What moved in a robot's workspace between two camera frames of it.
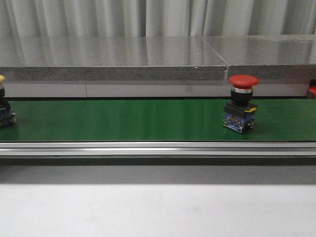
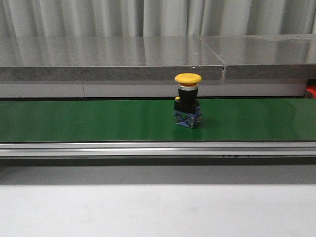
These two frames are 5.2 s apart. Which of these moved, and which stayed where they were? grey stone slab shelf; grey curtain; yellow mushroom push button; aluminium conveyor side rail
Moved: yellow mushroom push button
Stayed: aluminium conveyor side rail; grey stone slab shelf; grey curtain
